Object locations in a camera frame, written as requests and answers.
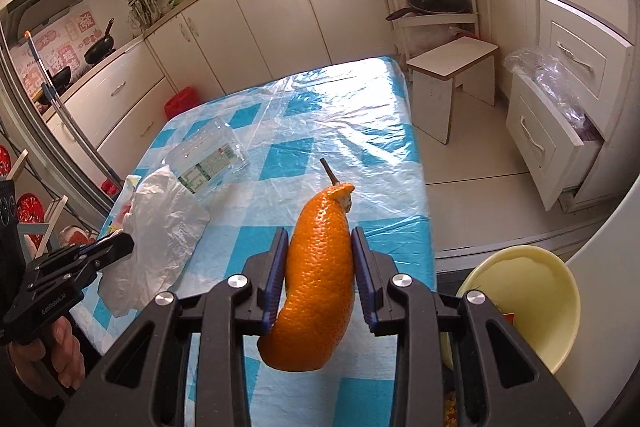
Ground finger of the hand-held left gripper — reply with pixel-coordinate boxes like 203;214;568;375
22;244;136;295
30;231;135;270

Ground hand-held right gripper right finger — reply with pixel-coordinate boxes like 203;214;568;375
350;227;586;427

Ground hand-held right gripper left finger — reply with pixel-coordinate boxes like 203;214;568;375
57;227;290;427

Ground orange peel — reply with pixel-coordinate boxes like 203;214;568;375
257;183;357;372

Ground white plastic bag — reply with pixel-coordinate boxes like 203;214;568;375
99;166;212;319

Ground yellow bowl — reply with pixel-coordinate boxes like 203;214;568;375
452;245;582;373

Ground person's left hand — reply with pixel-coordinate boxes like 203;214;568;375
10;317;87;390

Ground yellow pink packet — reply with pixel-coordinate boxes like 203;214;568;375
111;174;140;228

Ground red printed bag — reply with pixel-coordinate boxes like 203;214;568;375
16;191;96;250

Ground brown fruit stem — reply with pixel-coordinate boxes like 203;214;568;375
320;158;342;186

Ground clear plastic container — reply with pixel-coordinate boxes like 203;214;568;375
165;117;251;196

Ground blue checked plastic tablecloth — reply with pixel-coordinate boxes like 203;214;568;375
65;54;438;427

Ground black wok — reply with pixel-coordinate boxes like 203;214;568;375
83;19;117;65
49;66;74;92

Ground red waste bin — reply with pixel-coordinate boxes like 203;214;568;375
165;87;198;120

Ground white open drawer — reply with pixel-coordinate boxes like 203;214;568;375
505;72;604;212

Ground white stool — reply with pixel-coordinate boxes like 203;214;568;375
406;38;499;145

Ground utensil holder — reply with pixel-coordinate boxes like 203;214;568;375
120;0;160;30

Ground white appliance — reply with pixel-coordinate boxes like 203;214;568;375
565;187;640;413

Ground white storage rack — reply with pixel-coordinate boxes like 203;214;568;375
377;0;482;58

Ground clear plastic bag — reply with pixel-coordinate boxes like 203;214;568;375
504;47;601;142

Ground cream base cabinet run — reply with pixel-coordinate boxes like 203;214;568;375
45;0;636;212

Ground black frying pan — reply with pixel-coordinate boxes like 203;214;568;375
385;0;472;20

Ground red white wall stickers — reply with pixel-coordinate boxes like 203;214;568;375
12;11;97;80

